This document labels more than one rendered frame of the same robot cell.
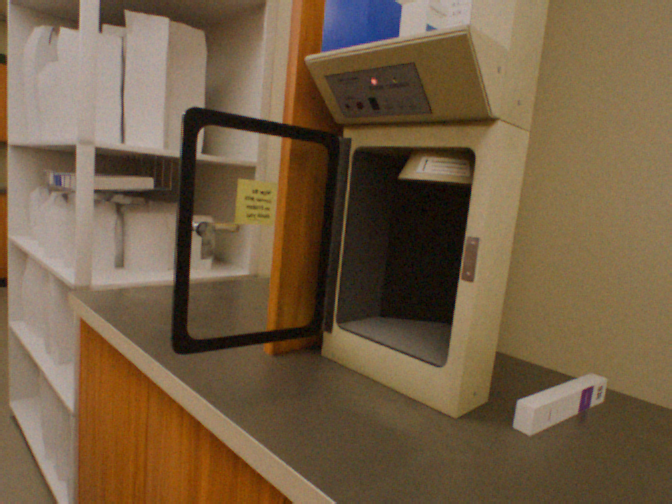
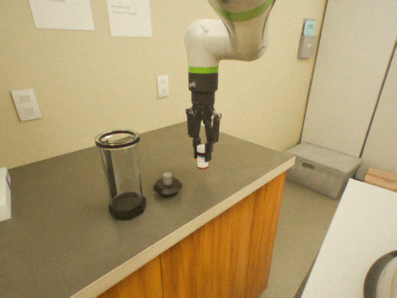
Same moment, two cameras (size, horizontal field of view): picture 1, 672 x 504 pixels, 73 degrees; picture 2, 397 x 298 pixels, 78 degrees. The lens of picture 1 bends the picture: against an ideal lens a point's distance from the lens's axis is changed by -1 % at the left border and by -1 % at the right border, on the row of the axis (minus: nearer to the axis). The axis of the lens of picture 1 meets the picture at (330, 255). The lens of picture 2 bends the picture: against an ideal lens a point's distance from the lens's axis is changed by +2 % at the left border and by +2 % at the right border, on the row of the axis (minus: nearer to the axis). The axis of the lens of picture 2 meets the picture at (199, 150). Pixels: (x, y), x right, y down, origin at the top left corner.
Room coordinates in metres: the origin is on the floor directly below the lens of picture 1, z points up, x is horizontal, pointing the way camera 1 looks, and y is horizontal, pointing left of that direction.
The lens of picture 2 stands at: (0.13, 0.19, 1.38)
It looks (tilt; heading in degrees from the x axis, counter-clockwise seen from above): 24 degrees down; 272
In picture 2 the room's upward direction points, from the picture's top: straight up
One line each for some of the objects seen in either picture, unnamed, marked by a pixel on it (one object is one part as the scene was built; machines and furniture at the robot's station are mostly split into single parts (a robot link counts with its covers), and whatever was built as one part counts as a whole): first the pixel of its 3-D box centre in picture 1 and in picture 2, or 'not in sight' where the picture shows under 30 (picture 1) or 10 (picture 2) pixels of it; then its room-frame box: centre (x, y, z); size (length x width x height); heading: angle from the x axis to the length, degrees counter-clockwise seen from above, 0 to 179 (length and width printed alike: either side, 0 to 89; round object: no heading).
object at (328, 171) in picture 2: not in sight; (319, 168); (-1.07, -2.08, 0.17); 0.60 x 0.42 x 0.33; 133
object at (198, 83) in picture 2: not in sight; (202, 82); (0.14, -0.58, 1.27); 0.12 x 0.09 x 0.06; 53
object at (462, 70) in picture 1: (393, 84); not in sight; (0.76, -0.07, 1.46); 0.32 x 0.12 x 0.10; 45
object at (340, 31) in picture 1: (363, 31); not in sight; (0.82, -0.02, 1.56); 0.10 x 0.10 x 0.09; 45
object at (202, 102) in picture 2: not in sight; (202, 106); (0.14, -0.58, 1.20); 0.08 x 0.07 x 0.09; 143
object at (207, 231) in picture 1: (206, 241); not in sight; (0.73, 0.20, 1.18); 0.02 x 0.02 x 0.06; 38
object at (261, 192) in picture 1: (261, 236); not in sight; (0.81, 0.12, 1.19); 0.30 x 0.01 x 0.40; 128
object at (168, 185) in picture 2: not in sight; (167, 183); (0.25, -0.47, 0.97); 0.09 x 0.09 x 0.07
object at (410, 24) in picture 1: (423, 27); not in sight; (0.73, -0.11, 1.54); 0.05 x 0.05 x 0.06; 41
